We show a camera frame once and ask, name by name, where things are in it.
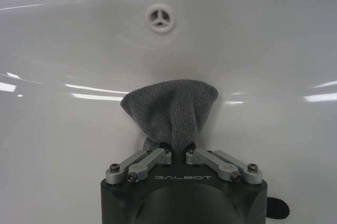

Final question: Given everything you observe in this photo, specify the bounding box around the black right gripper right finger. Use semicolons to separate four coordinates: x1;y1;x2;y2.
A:
185;143;263;184

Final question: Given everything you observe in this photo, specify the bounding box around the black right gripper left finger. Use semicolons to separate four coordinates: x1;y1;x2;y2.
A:
105;142;173;183

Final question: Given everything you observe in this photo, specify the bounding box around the grey towel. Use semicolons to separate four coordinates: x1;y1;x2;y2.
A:
121;79;219;153

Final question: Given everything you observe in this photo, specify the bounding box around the white ceramic washbasin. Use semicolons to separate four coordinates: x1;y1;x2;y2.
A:
0;0;337;224

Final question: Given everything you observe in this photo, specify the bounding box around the white overflow drain cover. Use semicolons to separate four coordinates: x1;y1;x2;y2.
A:
144;3;175;36

